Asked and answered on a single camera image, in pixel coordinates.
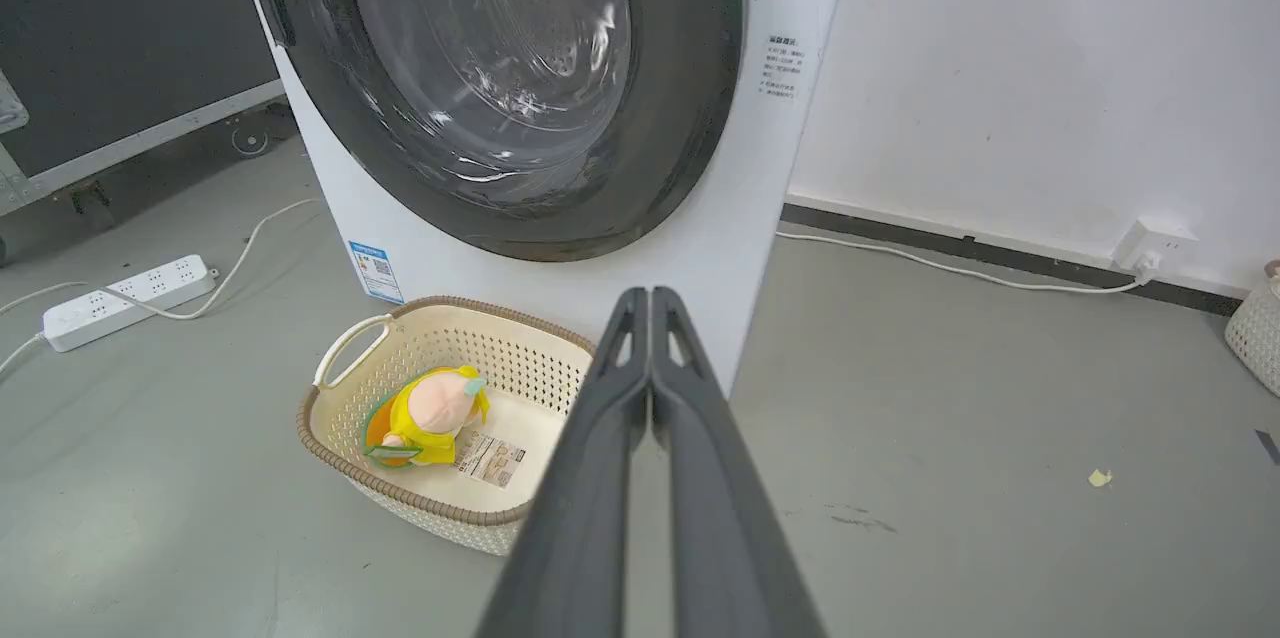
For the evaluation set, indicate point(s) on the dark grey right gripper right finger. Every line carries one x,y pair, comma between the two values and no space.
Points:
722,528

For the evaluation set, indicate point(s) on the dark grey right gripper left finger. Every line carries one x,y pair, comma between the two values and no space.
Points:
578,528

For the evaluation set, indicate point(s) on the white washing machine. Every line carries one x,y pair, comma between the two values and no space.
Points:
760,178

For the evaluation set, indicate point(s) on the round dark washing machine door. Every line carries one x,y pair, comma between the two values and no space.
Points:
500,78

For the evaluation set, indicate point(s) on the white paper tag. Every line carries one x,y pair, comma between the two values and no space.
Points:
489,459

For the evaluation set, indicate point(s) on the yellow plush doll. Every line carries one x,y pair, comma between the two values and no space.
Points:
430,413

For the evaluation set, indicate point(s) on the cream perforated laundry basket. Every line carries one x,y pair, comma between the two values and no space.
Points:
440,348

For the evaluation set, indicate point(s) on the blue energy label sticker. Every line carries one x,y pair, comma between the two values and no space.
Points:
376,271

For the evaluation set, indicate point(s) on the small yellow paper scrap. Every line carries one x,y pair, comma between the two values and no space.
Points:
1100,478

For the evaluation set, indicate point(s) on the white warning text sticker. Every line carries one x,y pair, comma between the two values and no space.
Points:
781,66

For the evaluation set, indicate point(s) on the white power strip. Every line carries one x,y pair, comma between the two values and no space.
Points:
125,301

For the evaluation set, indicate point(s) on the white perforated basket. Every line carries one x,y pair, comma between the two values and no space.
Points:
1257,333

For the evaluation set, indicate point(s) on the black flight case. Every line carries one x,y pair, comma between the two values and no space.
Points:
110,38

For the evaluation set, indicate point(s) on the white wall plug adapter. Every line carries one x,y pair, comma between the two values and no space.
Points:
1153,246

